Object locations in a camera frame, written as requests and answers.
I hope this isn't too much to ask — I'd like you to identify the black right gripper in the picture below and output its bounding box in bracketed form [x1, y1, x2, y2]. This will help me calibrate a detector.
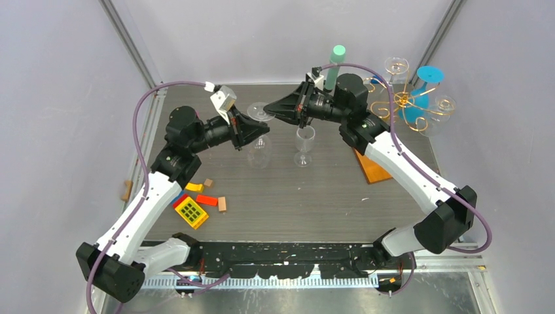
[263, 80, 348, 130]

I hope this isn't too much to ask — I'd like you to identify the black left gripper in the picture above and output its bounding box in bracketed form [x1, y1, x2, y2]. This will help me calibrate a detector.
[188, 104, 268, 154]

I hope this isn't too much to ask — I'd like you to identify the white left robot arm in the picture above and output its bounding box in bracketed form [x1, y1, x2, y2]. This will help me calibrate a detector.
[76, 106, 270, 304]

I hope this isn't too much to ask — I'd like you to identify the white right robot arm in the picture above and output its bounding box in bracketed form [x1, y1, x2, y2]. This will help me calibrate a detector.
[264, 73, 477, 269]

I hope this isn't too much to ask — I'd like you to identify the orange wooden rack base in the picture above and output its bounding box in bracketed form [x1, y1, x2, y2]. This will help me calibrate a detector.
[353, 148, 392, 184]

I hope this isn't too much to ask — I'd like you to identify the blue plastic wine glass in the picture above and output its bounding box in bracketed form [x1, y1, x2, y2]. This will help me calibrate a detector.
[399, 65, 444, 125]

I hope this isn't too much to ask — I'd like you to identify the mint green microphone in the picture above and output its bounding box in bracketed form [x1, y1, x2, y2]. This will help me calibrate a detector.
[324, 44, 346, 92]

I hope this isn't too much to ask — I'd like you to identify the tan wooden block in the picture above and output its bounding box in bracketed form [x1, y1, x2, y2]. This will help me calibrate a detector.
[218, 197, 227, 213]

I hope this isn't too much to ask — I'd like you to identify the yellow curved block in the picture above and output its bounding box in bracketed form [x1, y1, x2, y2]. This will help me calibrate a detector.
[185, 183, 205, 193]

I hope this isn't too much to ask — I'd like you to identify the orange flat block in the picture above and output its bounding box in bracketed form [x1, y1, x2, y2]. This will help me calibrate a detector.
[196, 194, 219, 206]

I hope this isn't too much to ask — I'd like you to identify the blue flat block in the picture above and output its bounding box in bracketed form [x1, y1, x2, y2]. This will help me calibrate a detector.
[171, 193, 183, 203]

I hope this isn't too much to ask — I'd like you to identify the red flat block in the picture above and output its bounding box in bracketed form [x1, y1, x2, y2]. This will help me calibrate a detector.
[171, 192, 188, 208]

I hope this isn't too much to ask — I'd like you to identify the yellow green window block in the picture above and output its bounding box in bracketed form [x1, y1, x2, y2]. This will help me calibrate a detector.
[174, 196, 209, 230]

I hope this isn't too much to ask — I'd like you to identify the wooden block off table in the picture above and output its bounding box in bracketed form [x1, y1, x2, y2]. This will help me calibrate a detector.
[121, 180, 134, 202]

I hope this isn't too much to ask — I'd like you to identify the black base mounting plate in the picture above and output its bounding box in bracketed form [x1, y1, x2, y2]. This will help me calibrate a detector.
[174, 242, 412, 279]

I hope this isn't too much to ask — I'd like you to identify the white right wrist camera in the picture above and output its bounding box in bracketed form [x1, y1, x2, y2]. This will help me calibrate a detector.
[306, 67, 325, 91]

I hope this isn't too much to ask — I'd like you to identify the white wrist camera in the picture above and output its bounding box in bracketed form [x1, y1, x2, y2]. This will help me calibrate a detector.
[306, 67, 325, 91]
[204, 81, 237, 125]

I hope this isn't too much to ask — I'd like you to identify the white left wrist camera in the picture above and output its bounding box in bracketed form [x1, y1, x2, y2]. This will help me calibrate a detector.
[204, 81, 237, 125]

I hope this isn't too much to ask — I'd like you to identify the gold wire glass rack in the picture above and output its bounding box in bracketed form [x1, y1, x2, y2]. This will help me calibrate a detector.
[369, 82, 440, 133]

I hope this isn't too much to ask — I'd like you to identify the slotted cable duct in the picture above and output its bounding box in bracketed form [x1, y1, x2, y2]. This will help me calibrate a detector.
[142, 274, 379, 290]

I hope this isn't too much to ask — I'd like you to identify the aluminium frame rail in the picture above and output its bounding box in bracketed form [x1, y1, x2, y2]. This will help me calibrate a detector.
[414, 249, 487, 272]

